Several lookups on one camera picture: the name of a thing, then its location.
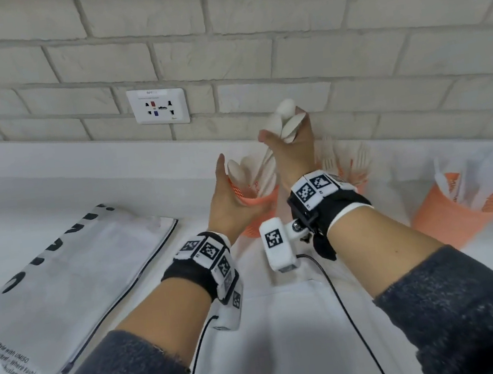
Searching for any person's left hand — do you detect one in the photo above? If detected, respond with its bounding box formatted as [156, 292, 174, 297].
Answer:
[199, 147, 283, 248]

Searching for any person's right hand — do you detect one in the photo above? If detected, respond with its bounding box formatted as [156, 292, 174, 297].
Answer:
[255, 109, 323, 194]

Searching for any orange mesh spoon cup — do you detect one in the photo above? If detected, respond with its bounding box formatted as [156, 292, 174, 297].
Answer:
[230, 175, 288, 241]

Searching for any pile of white plastic cutlery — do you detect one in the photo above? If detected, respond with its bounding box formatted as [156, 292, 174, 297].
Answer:
[244, 112, 317, 193]

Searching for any bunch of white plastic forks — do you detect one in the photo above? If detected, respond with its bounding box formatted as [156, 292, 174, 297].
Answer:
[315, 130, 376, 191]

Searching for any orange mesh knife cup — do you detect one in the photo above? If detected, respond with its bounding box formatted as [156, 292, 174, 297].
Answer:
[406, 168, 493, 256]

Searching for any grey zip pouch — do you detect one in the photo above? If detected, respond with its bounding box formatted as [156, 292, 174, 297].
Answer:
[0, 193, 199, 374]

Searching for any person's right forearm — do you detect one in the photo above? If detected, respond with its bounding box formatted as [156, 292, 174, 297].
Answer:
[324, 190, 493, 374]

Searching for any person's left forearm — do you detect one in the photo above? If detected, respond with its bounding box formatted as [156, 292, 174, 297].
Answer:
[0, 273, 222, 374]

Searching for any black right wristband with markers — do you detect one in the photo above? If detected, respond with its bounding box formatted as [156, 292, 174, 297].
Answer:
[283, 163, 381, 266]

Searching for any black wristband with markers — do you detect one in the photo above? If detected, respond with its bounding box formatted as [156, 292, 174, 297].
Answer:
[283, 163, 381, 266]
[156, 227, 244, 314]

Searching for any black left wristband with markers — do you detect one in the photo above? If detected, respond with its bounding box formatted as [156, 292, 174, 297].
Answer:
[156, 227, 244, 314]

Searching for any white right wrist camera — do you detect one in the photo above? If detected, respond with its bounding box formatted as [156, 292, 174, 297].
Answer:
[257, 212, 315, 276]

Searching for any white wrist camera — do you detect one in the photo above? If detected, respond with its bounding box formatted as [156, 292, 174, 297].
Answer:
[257, 212, 315, 276]
[205, 280, 250, 335]

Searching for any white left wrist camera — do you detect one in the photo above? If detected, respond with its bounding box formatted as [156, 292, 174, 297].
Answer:
[205, 280, 250, 335]

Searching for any white wall socket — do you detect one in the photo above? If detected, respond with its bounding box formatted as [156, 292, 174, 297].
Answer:
[125, 83, 192, 132]

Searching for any black left camera cable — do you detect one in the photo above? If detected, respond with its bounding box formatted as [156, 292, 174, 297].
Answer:
[172, 315, 226, 374]

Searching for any black camera cable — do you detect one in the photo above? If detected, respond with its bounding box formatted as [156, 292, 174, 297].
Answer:
[172, 315, 226, 374]
[296, 244, 392, 374]

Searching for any black right camera cable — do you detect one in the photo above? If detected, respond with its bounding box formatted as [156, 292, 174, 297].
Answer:
[296, 244, 392, 374]

